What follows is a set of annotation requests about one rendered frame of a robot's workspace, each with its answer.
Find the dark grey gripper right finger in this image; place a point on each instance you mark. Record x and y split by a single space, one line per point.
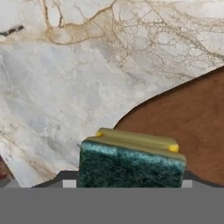
189 181

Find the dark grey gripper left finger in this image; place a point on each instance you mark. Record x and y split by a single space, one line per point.
68 179

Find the green and yellow sponge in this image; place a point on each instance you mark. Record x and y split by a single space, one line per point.
131 164

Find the brown wooden cutting board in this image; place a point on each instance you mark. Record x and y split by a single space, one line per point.
186 122

